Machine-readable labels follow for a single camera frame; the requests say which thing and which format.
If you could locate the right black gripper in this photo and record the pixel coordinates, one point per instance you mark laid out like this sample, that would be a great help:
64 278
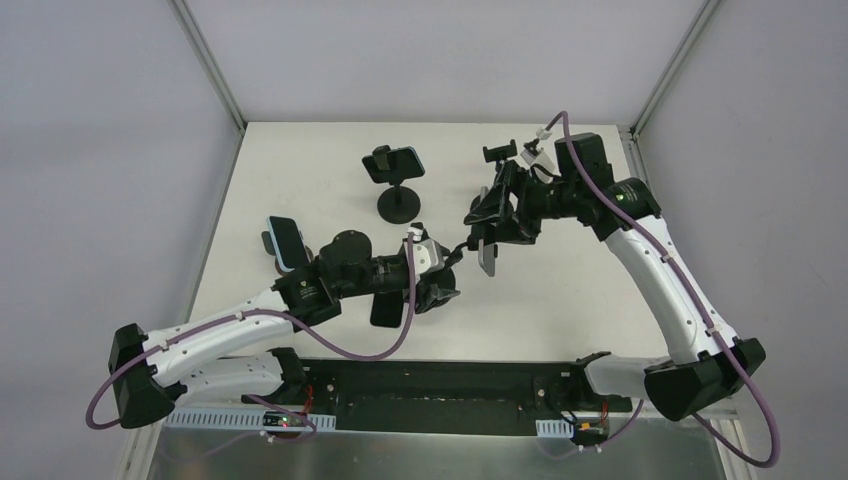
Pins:
511 206

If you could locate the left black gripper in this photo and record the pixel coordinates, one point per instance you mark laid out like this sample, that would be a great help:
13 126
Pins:
424 287

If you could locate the black phone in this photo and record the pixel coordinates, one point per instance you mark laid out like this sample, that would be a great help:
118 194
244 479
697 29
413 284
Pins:
387 310

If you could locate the black phone stand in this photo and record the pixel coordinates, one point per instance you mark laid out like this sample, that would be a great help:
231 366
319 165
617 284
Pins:
398 204
500 154

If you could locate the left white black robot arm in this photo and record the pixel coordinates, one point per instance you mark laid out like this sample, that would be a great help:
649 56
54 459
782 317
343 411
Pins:
153 372

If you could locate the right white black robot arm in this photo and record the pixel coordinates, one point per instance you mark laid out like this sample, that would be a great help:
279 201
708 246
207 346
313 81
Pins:
707 360

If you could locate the blue-cased phone on back stand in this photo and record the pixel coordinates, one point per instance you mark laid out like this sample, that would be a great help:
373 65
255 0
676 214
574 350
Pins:
393 165

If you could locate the light blue phone on wooden stand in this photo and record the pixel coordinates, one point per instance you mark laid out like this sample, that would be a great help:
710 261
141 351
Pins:
284 241

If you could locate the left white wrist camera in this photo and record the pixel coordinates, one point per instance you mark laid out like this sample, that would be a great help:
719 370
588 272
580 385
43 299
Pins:
427 254

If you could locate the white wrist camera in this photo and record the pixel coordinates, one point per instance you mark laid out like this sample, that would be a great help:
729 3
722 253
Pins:
427 254
534 154

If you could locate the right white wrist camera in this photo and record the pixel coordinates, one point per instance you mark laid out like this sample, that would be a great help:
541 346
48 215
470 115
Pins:
534 154

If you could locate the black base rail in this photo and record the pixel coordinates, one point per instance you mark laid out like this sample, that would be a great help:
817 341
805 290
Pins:
473 398

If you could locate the right white cable duct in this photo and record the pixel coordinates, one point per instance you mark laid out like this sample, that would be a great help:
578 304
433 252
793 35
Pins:
556 428

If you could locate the white cable duct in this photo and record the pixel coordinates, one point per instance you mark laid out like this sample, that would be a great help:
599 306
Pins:
556 428
247 420

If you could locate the left white cable duct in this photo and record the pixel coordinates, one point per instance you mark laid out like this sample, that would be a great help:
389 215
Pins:
247 420

